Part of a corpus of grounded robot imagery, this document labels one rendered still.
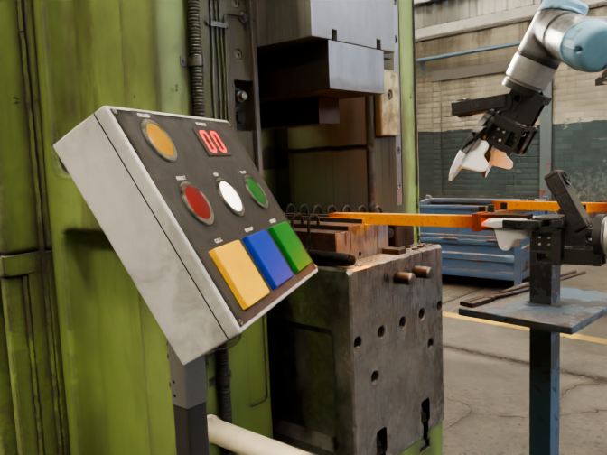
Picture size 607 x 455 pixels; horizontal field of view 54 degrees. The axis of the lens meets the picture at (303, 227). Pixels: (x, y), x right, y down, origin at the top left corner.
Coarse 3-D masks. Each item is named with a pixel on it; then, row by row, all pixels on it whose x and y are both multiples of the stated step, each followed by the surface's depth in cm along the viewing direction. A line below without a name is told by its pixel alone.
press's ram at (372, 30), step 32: (256, 0) 122; (288, 0) 116; (320, 0) 115; (352, 0) 123; (384, 0) 132; (256, 32) 123; (288, 32) 117; (320, 32) 116; (352, 32) 124; (384, 32) 132
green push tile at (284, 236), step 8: (280, 224) 88; (288, 224) 91; (272, 232) 84; (280, 232) 86; (288, 232) 89; (280, 240) 84; (288, 240) 87; (296, 240) 90; (280, 248) 84; (288, 248) 85; (296, 248) 88; (288, 256) 84; (296, 256) 86; (304, 256) 89; (296, 264) 84; (304, 264) 87; (296, 272) 84
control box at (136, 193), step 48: (96, 144) 63; (144, 144) 65; (192, 144) 77; (240, 144) 94; (96, 192) 64; (144, 192) 63; (240, 192) 83; (144, 240) 63; (192, 240) 63; (240, 240) 74; (144, 288) 64; (192, 288) 62; (288, 288) 79; (192, 336) 63
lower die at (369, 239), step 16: (304, 224) 133; (320, 224) 131; (336, 224) 130; (352, 224) 128; (368, 224) 131; (304, 240) 127; (320, 240) 125; (336, 240) 122; (352, 240) 127; (368, 240) 131; (384, 240) 136
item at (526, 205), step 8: (496, 200) 169; (504, 200) 168; (512, 200) 167; (520, 200) 166; (496, 208) 169; (512, 208) 165; (520, 208) 164; (528, 208) 162; (536, 208) 161; (544, 208) 159; (552, 208) 158; (592, 208) 151; (600, 208) 149
